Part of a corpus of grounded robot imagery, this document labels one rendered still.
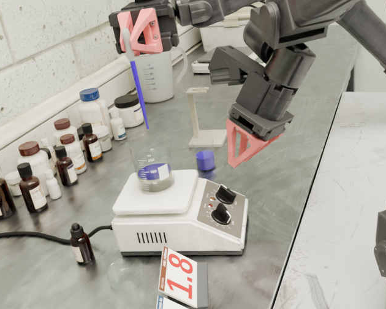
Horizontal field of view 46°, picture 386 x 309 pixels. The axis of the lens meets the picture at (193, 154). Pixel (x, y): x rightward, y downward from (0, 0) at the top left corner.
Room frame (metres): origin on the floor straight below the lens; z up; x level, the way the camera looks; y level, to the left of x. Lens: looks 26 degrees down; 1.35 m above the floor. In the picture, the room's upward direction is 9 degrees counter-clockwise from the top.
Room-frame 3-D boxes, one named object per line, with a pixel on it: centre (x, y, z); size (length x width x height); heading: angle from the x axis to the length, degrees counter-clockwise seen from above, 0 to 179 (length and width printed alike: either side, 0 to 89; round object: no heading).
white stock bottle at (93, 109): (1.10, 0.23, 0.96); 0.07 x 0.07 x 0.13
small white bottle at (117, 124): (1.08, 0.18, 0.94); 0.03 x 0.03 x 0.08
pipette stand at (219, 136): (0.98, -0.04, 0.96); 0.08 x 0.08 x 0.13; 71
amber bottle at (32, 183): (0.79, 0.32, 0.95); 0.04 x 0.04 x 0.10
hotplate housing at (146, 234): (0.63, 0.04, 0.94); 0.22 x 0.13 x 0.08; 77
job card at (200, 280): (0.50, 0.04, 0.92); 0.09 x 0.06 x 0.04; 176
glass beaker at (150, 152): (0.65, 0.07, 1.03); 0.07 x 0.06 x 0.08; 75
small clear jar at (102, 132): (1.03, 0.21, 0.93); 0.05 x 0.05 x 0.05
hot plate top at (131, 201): (0.64, 0.07, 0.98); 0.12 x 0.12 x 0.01; 77
